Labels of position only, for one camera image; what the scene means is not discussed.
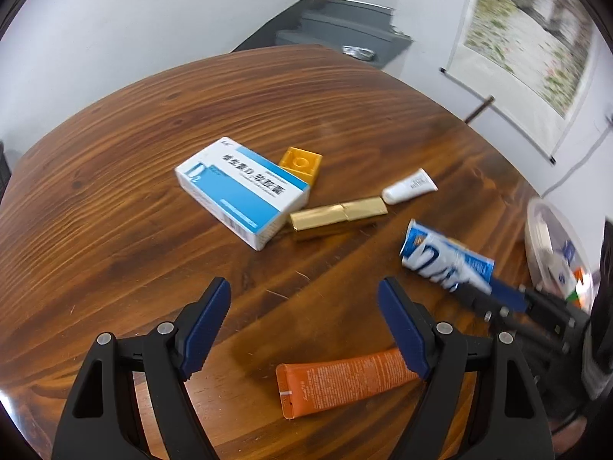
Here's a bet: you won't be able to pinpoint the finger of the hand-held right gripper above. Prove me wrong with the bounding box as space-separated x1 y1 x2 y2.
452 282 575 360
491 275 589 332

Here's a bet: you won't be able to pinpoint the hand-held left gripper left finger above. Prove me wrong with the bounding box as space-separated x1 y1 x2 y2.
52 277 233 460

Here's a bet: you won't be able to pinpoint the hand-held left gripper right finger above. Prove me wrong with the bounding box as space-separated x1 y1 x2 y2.
377 277 556 460

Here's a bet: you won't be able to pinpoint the blue white toothpaste tube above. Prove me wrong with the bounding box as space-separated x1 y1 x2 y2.
400 219 495 295

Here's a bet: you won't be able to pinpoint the clear plastic basin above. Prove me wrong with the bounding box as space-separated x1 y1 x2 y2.
524 198 602 305

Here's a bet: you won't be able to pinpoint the orange tube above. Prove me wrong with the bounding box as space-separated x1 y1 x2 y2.
275 347 420 421

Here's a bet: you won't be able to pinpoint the gold box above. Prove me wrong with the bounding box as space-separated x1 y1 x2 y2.
288 195 388 243

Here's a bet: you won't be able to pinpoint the small white tube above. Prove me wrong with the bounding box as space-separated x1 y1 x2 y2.
382 168 439 206

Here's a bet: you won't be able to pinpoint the blue striped white medicine box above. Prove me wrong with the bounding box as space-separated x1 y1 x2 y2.
175 137 311 251

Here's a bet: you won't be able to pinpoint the yellow toy brick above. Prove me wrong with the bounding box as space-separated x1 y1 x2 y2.
279 146 323 187

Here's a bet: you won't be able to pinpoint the wooden desktop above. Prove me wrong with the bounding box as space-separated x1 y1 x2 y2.
0 44 595 460

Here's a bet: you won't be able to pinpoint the wooden stick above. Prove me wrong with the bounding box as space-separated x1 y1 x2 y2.
464 95 495 124

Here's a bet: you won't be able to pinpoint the black chair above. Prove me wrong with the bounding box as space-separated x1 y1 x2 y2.
0 141 13 193

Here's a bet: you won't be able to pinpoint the crumpled foil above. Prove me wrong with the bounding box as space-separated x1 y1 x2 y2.
341 44 377 61

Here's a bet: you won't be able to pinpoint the grey stairs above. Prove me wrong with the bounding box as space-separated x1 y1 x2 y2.
232 0 413 70

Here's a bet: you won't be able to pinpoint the wall scroll painting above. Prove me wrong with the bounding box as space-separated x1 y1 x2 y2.
439 0 602 164

